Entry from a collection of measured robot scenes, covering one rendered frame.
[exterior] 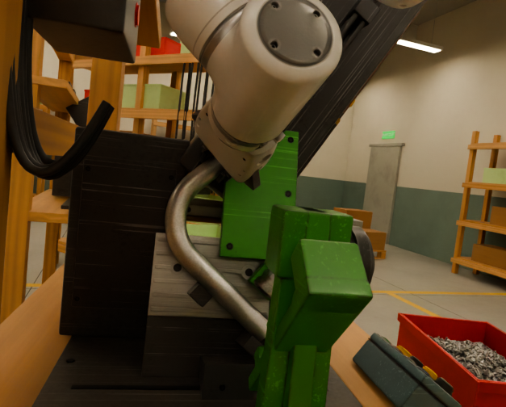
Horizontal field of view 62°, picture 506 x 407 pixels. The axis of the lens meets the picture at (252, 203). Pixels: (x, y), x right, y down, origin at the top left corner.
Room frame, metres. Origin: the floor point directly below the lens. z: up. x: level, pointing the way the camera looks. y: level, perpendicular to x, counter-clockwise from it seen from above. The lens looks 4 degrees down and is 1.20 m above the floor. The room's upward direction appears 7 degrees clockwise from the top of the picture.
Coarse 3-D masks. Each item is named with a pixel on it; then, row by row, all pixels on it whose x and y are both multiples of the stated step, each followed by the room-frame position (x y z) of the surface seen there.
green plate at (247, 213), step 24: (288, 144) 0.68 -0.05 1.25; (264, 168) 0.66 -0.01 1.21; (288, 168) 0.67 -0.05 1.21; (240, 192) 0.64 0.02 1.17; (264, 192) 0.65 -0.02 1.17; (288, 192) 0.66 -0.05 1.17; (240, 216) 0.63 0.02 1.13; (264, 216) 0.64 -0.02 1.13; (240, 240) 0.62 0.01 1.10; (264, 240) 0.63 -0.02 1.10
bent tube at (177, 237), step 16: (208, 160) 0.61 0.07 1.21; (192, 176) 0.60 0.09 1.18; (208, 176) 0.60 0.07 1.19; (176, 192) 0.59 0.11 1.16; (192, 192) 0.59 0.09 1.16; (176, 208) 0.58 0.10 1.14; (176, 224) 0.57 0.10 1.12; (176, 240) 0.57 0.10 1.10; (176, 256) 0.57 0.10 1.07; (192, 256) 0.57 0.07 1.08; (192, 272) 0.57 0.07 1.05; (208, 272) 0.57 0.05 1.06; (208, 288) 0.57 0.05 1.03; (224, 288) 0.57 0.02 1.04; (224, 304) 0.57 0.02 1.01; (240, 304) 0.57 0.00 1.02; (240, 320) 0.57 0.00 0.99; (256, 320) 0.57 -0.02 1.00; (256, 336) 0.57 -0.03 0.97
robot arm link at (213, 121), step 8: (208, 112) 0.46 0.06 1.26; (216, 120) 0.43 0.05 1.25; (216, 128) 0.44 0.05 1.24; (224, 136) 0.44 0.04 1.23; (280, 136) 0.45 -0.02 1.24; (232, 144) 0.44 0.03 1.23; (240, 144) 0.44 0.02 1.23; (248, 144) 0.44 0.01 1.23; (256, 144) 0.44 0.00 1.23; (264, 144) 0.45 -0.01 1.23
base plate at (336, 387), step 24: (72, 336) 0.67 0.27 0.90; (96, 336) 0.68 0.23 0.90; (72, 360) 0.58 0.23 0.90; (96, 360) 0.59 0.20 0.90; (120, 360) 0.60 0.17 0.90; (48, 384) 0.52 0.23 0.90; (72, 384) 0.52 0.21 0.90; (96, 384) 0.53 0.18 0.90; (120, 384) 0.54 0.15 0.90; (144, 384) 0.54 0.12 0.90; (168, 384) 0.55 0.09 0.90; (192, 384) 0.56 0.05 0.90; (336, 384) 0.60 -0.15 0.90
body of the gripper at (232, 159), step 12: (204, 108) 0.49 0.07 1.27; (204, 120) 0.50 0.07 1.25; (204, 132) 0.53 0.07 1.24; (204, 144) 0.56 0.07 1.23; (216, 144) 0.51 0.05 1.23; (276, 144) 0.48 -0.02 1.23; (216, 156) 0.55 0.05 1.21; (228, 156) 0.51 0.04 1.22; (240, 156) 0.49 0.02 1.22; (252, 156) 0.47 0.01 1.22; (264, 156) 0.49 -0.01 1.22; (228, 168) 0.54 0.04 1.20; (240, 168) 0.51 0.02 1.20; (252, 168) 0.50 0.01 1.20; (240, 180) 0.54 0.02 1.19
